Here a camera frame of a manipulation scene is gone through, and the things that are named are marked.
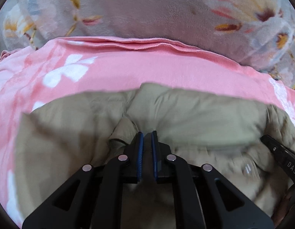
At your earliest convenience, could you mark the khaki padded jacket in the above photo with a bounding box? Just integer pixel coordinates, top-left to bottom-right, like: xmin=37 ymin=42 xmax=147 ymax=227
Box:
xmin=15 ymin=84 xmax=295 ymax=228

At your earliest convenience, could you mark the pink printed blanket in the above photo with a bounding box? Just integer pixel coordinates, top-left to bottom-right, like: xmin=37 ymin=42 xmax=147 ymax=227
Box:
xmin=0 ymin=37 xmax=295 ymax=226

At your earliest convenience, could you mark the grey floral quilt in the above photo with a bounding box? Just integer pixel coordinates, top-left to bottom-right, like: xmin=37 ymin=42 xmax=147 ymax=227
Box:
xmin=0 ymin=0 xmax=295 ymax=90

